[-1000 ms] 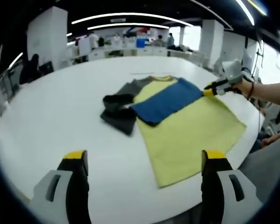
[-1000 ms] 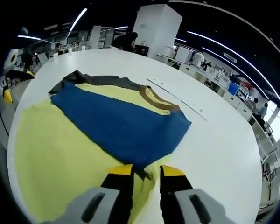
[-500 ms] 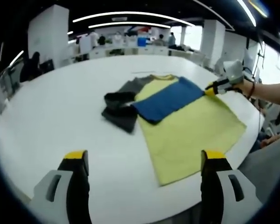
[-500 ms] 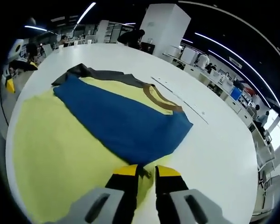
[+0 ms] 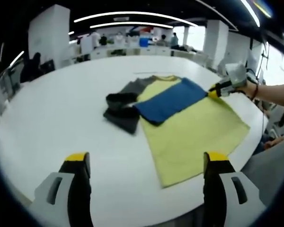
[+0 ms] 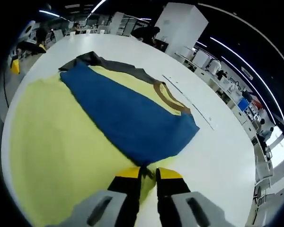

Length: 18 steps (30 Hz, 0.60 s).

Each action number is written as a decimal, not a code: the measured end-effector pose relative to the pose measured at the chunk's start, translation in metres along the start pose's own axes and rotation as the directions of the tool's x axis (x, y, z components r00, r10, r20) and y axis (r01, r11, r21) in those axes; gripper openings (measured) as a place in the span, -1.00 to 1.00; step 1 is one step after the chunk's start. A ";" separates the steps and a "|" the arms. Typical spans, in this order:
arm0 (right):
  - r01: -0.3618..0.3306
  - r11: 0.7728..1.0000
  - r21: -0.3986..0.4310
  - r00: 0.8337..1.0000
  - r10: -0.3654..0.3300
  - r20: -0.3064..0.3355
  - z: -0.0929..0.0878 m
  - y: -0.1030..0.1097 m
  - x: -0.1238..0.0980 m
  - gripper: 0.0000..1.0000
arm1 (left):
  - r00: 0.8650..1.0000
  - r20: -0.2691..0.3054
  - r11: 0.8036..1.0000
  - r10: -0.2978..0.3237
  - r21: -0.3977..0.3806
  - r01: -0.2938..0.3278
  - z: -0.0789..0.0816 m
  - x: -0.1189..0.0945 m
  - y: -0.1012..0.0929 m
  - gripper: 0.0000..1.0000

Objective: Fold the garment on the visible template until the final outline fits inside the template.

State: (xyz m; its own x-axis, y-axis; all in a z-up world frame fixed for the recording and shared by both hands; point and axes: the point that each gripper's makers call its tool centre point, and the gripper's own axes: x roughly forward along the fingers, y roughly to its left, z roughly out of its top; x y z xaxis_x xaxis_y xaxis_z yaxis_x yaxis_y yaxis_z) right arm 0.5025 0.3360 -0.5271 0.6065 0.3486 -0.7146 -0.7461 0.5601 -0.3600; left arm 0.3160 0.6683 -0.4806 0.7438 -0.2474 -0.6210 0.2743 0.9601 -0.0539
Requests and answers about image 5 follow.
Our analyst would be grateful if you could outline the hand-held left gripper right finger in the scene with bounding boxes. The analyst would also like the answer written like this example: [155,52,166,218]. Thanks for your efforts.
[203,152,267,227]

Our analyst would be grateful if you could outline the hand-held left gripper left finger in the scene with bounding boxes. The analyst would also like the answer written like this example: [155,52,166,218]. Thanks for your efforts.
[28,152,93,227]

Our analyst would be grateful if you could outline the yellow blue grey garment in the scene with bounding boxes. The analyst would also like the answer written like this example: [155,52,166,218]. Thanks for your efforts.
[103,75,251,189]

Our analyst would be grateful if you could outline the person's right hand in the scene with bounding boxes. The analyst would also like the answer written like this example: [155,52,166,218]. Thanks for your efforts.
[235,81,256,98]

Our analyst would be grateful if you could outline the black metal stand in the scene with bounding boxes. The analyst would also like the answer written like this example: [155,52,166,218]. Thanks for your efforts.
[257,41,272,79]

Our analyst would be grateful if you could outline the narrow white square pillar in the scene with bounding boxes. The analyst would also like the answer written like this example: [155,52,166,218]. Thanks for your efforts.
[203,19,229,70]

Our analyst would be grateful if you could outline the person's grey trousers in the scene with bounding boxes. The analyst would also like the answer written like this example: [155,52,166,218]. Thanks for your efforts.
[240,136,284,207]

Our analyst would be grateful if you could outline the straight ceiling light bar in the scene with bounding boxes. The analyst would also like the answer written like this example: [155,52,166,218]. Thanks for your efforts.
[240,0,261,28]

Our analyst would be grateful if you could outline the white cabinet row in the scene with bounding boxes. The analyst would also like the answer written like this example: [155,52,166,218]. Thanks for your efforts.
[89,46,173,60]

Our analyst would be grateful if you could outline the long curved ceiling light strip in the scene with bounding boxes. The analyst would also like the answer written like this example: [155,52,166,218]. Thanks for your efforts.
[73,11,197,27]
[89,21,174,30]

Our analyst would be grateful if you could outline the black office chair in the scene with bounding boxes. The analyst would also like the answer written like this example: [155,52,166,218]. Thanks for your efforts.
[41,60,56,73]

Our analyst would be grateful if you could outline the wide white square pillar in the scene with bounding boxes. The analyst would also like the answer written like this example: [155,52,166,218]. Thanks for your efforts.
[28,4,71,70]

